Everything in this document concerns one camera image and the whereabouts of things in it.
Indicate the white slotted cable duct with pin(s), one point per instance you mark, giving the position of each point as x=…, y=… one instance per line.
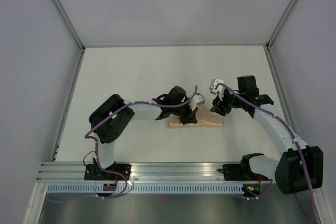
x=146, y=188

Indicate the right aluminium frame post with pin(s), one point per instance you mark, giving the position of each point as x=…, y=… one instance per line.
x=284, y=16

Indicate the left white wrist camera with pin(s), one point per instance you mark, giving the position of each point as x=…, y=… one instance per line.
x=196, y=100

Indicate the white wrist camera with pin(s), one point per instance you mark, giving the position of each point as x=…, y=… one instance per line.
x=196, y=100
x=217, y=87

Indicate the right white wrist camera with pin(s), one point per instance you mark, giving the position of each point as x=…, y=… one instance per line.
x=217, y=87

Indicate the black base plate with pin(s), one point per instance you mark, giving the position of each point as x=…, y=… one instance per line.
x=93, y=172
x=234, y=172

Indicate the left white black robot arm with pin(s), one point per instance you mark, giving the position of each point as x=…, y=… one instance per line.
x=111, y=118

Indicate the front aluminium rail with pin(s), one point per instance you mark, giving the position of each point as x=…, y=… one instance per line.
x=139, y=172

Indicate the right side aluminium rail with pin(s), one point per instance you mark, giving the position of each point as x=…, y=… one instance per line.
x=283, y=99

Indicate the aluminium rail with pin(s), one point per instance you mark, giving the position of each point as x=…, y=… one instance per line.
x=139, y=172
x=67, y=104
x=283, y=99

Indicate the left aluminium frame post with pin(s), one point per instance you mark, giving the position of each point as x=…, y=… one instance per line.
x=65, y=19

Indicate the aluminium frame post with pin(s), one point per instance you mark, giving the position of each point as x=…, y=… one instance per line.
x=284, y=16
x=65, y=19

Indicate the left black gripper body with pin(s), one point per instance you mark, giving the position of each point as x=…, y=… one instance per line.
x=179, y=110

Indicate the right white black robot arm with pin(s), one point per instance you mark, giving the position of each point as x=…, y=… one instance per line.
x=300, y=166

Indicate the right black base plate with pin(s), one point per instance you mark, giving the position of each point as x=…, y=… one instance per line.
x=234, y=172

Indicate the peach cloth napkin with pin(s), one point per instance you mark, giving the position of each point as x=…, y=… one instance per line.
x=205, y=118

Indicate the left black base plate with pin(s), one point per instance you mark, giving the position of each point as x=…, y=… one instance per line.
x=93, y=172

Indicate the left side aluminium rail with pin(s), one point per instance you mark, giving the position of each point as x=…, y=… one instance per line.
x=67, y=104

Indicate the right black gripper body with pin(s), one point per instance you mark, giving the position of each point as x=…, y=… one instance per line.
x=230, y=99

